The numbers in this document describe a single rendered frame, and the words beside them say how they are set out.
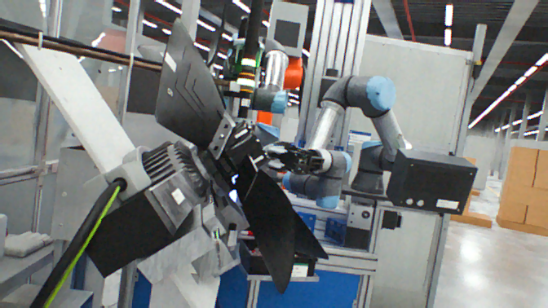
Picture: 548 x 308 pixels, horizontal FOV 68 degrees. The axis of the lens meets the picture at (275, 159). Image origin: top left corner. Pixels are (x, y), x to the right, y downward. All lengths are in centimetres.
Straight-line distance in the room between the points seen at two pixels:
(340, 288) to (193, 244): 94
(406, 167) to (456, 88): 180
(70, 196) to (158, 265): 32
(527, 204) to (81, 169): 868
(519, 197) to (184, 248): 862
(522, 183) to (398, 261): 612
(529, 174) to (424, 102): 616
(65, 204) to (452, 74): 274
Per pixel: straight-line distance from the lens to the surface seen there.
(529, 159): 911
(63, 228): 101
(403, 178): 149
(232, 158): 92
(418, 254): 325
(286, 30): 517
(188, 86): 77
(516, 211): 916
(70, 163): 98
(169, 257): 74
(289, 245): 73
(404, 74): 308
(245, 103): 106
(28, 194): 166
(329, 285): 157
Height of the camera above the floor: 126
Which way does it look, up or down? 5 degrees down
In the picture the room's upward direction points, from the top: 9 degrees clockwise
